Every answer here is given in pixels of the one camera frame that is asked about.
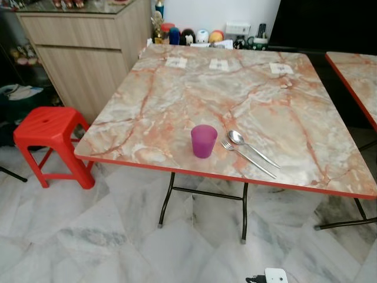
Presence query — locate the marble pattern folding table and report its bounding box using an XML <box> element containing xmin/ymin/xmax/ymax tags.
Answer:
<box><xmin>326</xmin><ymin>51</ymin><xmax>377</xmax><ymax>151</ymax></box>
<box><xmin>74</xmin><ymin>44</ymin><xmax>377</xmax><ymax>245</ymax></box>

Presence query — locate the white paper label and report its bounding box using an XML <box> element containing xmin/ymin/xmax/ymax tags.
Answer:
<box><xmin>209</xmin><ymin>59</ymin><xmax>230</xmax><ymax>72</ymax></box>
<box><xmin>166</xmin><ymin>57</ymin><xmax>188</xmax><ymax>68</ymax></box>
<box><xmin>270</xmin><ymin>62</ymin><xmax>294</xmax><ymax>75</ymax></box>

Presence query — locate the large black television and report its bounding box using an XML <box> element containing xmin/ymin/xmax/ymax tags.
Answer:
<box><xmin>268</xmin><ymin>0</ymin><xmax>377</xmax><ymax>54</ymax></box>

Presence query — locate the silver metal fork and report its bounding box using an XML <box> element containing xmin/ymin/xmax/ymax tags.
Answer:
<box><xmin>221</xmin><ymin>139</ymin><xmax>277</xmax><ymax>179</ymax></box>

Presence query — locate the silver metal spoon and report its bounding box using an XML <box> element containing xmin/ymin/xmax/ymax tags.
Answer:
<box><xmin>228</xmin><ymin>130</ymin><xmax>282</xmax><ymax>169</ymax></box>

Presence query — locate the dark green mug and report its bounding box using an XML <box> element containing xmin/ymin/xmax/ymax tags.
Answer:
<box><xmin>247</xmin><ymin>37</ymin><xmax>269</xmax><ymax>50</ymax></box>

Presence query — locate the purple plastic cup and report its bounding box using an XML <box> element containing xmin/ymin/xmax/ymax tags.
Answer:
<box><xmin>191</xmin><ymin>124</ymin><xmax>218</xmax><ymax>159</ymax></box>

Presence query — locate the white power strip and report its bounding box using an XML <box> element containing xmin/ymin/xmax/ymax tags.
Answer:
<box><xmin>225</xmin><ymin>22</ymin><xmax>251</xmax><ymax>36</ymax></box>

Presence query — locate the dark round figure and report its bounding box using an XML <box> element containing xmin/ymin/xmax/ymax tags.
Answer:
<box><xmin>181</xmin><ymin>28</ymin><xmax>196</xmax><ymax>45</ymax></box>

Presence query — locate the red lidded jar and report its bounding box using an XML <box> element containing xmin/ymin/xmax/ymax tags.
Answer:
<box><xmin>160</xmin><ymin>23</ymin><xmax>176</xmax><ymax>44</ymax></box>

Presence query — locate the gold figurine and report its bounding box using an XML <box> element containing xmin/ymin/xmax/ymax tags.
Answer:
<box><xmin>151</xmin><ymin>12</ymin><xmax>166</xmax><ymax>45</ymax></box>

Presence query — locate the light wooden cabinet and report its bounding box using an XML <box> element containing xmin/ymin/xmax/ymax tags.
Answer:
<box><xmin>16</xmin><ymin>0</ymin><xmax>153</xmax><ymax>124</ymax></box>

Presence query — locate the red plastic stool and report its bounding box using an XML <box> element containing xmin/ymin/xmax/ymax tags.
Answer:
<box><xmin>13</xmin><ymin>107</ymin><xmax>95</xmax><ymax>190</ymax></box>

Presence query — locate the dark green storage bin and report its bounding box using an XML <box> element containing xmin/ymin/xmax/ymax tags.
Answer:
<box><xmin>0</xmin><ymin>83</ymin><xmax>51</xmax><ymax>148</ymax></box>

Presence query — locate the black metal chair leg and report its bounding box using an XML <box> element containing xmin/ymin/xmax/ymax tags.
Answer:
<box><xmin>0</xmin><ymin>167</ymin><xmax>28</xmax><ymax>182</ymax></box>

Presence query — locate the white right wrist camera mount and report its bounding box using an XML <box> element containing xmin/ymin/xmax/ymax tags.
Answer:
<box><xmin>265</xmin><ymin>268</ymin><xmax>288</xmax><ymax>283</ymax></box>

